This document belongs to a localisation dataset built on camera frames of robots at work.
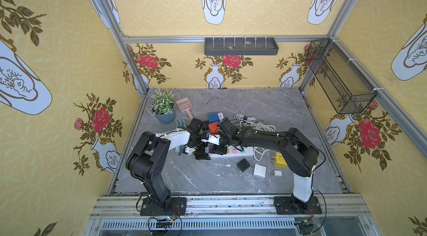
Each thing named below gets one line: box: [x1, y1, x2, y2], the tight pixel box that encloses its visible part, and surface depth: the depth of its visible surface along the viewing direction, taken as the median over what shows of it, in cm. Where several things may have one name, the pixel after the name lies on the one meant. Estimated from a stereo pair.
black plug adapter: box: [236, 158, 251, 173], surface depth 86 cm
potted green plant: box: [150, 87, 176, 125], surface depth 94 cm
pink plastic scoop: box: [175, 96, 194, 121], surface depth 115 cm
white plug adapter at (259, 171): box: [252, 163, 267, 179], surface depth 83 cm
